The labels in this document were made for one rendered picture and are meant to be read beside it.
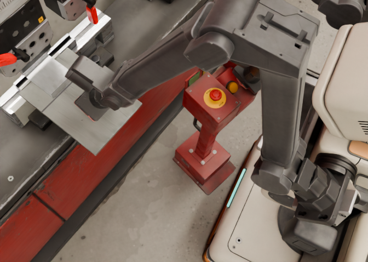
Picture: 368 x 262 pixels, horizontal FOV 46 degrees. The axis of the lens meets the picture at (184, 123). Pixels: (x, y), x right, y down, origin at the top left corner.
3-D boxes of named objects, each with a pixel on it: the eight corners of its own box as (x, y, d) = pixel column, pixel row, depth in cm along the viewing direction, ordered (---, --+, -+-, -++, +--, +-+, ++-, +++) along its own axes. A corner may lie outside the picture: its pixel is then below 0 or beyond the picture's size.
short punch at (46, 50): (25, 78, 111) (14, 58, 102) (19, 73, 111) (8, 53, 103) (53, 51, 114) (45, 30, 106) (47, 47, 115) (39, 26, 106)
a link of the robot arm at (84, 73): (122, 108, 84) (143, 73, 87) (72, 73, 80) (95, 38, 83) (102, 117, 94) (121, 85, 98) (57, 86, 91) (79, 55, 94)
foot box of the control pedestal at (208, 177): (208, 196, 206) (211, 190, 195) (172, 159, 212) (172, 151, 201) (236, 168, 212) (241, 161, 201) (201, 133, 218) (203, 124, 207)
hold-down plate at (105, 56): (43, 132, 121) (41, 128, 118) (29, 120, 122) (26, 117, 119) (115, 60, 131) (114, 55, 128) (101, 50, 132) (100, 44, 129)
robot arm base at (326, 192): (333, 226, 82) (352, 171, 87) (310, 205, 79) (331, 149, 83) (297, 220, 89) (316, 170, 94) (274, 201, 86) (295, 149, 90)
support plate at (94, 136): (96, 156, 107) (95, 154, 106) (19, 95, 112) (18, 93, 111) (142, 104, 113) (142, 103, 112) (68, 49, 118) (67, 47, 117)
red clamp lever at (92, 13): (96, 27, 109) (90, 3, 100) (84, 18, 110) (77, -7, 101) (101, 23, 110) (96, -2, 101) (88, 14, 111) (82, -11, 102)
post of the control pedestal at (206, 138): (202, 159, 200) (218, 112, 150) (194, 151, 201) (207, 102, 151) (211, 152, 202) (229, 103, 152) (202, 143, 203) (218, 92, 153)
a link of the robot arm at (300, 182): (311, 195, 82) (320, 170, 84) (280, 167, 77) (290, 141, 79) (274, 191, 89) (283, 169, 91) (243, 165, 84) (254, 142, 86)
